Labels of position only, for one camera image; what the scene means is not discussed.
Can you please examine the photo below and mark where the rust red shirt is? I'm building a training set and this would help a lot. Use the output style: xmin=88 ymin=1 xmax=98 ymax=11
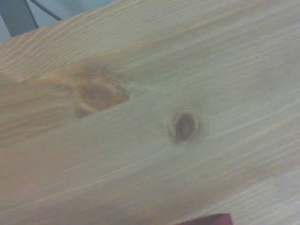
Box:
xmin=179 ymin=212 xmax=234 ymax=225

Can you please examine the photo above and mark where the dark articulated camera stand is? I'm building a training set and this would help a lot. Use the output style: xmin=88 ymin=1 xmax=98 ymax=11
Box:
xmin=0 ymin=0 xmax=39 ymax=38

